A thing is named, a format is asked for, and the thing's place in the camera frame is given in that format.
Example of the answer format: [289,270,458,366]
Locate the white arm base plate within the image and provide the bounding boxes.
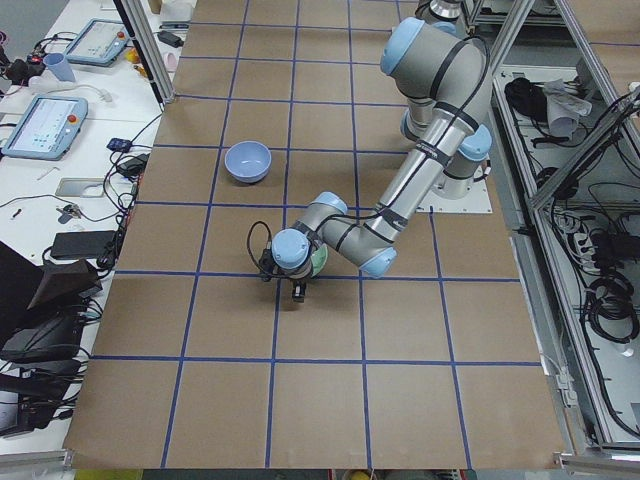
[416,152,492,214]

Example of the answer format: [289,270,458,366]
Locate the lower teach pendant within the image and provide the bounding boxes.
[1,95,89,161]

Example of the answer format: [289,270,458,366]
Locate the black power adapter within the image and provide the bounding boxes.
[157,31,184,48]

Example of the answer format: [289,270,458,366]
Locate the teach pendant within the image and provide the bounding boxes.
[64,19,130,67]
[1,95,89,161]

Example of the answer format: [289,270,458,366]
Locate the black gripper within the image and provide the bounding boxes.
[278,267,312,303]

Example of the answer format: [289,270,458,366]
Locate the aluminium frame post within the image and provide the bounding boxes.
[113,0,175,105]

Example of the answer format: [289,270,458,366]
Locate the small blue device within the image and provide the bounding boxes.
[106,137,133,153]

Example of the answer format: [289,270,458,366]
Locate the upper teach pendant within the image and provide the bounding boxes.
[64,19,130,67]

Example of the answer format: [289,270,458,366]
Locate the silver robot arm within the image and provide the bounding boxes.
[254,16,491,302]

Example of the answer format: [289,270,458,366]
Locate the black flat box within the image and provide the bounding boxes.
[50,230,116,260]

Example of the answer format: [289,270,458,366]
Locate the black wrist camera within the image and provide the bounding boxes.
[258,248,278,282]

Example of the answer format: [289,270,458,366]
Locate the blue bowl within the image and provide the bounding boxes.
[224,140,272,184]

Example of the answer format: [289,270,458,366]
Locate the black cable bundle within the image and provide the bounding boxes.
[582,274,637,346]

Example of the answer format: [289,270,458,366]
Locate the brown paper table cover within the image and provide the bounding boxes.
[65,1,565,470]

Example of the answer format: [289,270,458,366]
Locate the white power strip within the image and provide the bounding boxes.
[558,211,600,275]

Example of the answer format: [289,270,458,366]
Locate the light blue plastic cup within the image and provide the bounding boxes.
[43,52,76,82]

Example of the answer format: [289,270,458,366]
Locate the green bowl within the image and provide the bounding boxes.
[311,244,329,277]

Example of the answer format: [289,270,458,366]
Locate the silver metal tray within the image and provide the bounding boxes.
[55,178,104,198]

